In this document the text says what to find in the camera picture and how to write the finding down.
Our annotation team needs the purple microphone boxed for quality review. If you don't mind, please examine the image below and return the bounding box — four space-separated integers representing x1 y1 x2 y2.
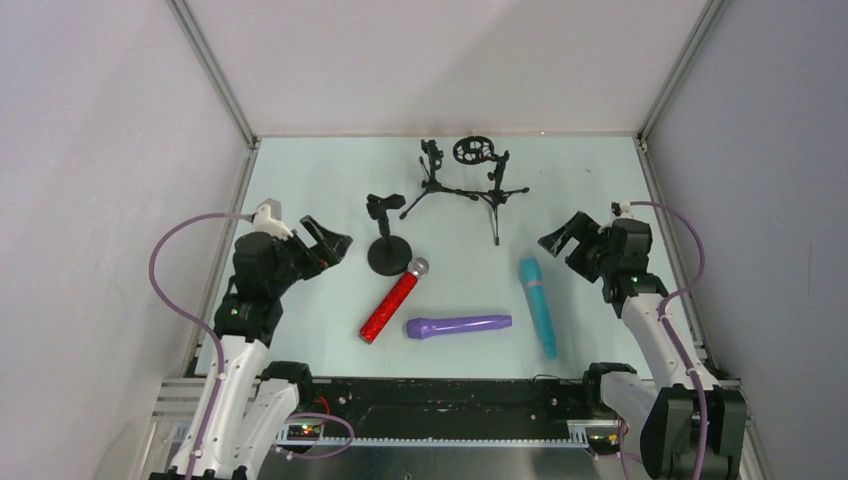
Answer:
405 314 513 340

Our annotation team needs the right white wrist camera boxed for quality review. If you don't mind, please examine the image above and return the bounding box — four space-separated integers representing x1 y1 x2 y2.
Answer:
610 202 633 220

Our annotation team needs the red glitter microphone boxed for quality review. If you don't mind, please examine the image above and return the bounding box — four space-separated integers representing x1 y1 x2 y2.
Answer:
359 257 429 344

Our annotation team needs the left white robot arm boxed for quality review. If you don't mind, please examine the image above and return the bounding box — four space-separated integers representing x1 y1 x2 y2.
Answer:
151 213 353 479

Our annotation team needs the black tripod clip stand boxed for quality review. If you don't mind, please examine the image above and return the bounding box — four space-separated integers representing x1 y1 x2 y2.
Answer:
399 139 480 220

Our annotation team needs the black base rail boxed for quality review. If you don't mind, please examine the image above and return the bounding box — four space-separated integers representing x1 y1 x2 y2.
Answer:
299 376 616 442

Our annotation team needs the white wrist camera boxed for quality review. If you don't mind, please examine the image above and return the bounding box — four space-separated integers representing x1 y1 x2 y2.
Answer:
251 198 294 241
610 202 633 220

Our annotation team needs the teal microphone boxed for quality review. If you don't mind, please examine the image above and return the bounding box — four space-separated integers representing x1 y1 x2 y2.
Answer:
519 257 558 360

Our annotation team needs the black tripod shock-mount stand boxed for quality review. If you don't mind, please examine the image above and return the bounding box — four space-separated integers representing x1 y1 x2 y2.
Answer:
452 135 530 246

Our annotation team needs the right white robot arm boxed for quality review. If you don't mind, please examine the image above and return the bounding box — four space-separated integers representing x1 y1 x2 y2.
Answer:
538 211 748 479

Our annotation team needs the round base mic stand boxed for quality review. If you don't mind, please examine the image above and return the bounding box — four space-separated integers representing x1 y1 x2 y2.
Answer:
366 194 412 276

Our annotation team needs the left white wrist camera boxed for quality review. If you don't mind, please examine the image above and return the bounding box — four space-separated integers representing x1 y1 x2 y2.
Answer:
251 198 294 241

